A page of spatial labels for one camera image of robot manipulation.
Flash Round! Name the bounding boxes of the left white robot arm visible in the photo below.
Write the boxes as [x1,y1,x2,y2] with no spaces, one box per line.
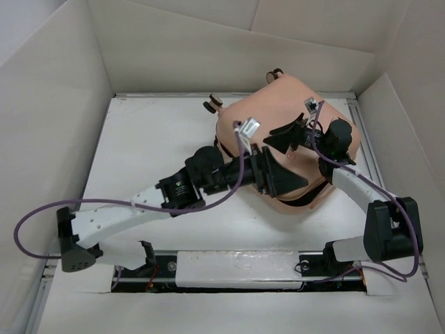
[56,145,309,276]

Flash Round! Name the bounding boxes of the pink hard-shell suitcase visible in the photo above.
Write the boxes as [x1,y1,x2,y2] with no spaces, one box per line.
[203,68,361,214]

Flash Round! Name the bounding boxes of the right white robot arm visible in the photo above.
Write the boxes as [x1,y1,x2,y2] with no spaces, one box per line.
[255,112,423,278]

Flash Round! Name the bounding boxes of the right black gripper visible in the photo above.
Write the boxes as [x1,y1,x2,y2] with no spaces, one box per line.
[264,114,331,156]

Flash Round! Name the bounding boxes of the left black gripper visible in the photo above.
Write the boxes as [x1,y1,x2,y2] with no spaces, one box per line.
[202,143,307,197]

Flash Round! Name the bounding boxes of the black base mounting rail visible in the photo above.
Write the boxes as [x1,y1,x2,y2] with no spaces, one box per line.
[111,250,366,294]

